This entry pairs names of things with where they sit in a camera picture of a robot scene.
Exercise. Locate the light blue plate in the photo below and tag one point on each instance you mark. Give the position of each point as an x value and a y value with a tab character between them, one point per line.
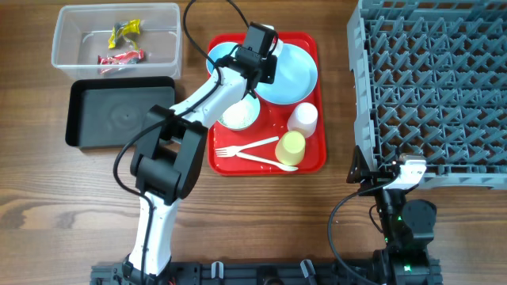
295	78

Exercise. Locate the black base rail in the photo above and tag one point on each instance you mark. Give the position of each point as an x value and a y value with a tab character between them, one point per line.
303	272

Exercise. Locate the red snack wrapper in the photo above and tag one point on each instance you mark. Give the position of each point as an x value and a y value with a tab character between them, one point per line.
113	64

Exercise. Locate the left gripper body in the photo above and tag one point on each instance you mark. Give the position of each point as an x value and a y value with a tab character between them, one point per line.
269	68

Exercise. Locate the light blue bowl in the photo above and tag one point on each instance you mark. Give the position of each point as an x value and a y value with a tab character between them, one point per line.
220	50

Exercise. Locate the white plastic fork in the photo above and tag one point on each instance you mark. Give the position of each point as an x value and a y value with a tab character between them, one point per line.
231	151

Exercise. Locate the pink plastic cup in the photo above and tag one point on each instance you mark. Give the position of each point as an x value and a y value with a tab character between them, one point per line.
303	119

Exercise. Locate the yellow snack wrapper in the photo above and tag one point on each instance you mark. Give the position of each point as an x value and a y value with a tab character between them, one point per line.
124	30

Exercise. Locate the green bowl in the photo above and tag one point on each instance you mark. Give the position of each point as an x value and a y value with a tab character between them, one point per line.
257	105

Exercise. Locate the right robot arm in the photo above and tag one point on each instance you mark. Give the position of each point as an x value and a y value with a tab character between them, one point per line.
406	224

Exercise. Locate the pile of white rice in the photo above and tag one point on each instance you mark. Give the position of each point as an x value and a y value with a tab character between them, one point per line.
240	115

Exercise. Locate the clear plastic waste bin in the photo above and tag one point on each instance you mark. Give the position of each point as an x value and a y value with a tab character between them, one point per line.
82	33

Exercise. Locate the red serving tray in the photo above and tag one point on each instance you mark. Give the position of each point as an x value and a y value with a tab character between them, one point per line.
271	122

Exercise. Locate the white plastic spoon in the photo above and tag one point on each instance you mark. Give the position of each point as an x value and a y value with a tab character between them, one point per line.
279	165

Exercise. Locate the black plastic tray bin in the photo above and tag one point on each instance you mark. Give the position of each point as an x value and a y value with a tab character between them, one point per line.
108	112

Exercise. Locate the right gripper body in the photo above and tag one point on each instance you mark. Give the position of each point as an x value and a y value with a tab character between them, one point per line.
374	179

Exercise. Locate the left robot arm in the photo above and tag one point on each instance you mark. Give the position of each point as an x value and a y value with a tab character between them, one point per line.
170	149

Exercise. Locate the grey dishwasher rack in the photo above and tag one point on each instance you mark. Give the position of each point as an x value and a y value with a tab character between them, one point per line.
430	80

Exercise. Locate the yellow plastic cup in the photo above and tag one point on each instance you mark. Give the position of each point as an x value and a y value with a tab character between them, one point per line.
290	149

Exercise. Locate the white napkin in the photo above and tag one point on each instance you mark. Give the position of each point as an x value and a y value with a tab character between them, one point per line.
279	45

